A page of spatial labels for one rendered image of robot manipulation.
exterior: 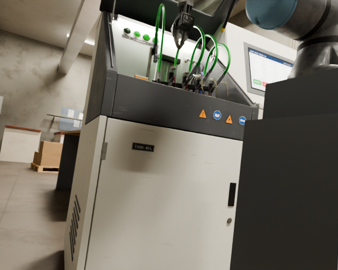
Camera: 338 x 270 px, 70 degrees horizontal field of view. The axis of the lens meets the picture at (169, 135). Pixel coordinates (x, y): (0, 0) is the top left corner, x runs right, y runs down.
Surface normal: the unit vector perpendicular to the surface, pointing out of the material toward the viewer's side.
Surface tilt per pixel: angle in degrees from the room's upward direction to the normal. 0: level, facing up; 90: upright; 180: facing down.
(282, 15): 149
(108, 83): 90
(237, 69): 76
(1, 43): 90
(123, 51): 90
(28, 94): 90
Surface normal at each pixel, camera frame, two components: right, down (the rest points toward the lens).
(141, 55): 0.40, -0.02
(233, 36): 0.43, -0.26
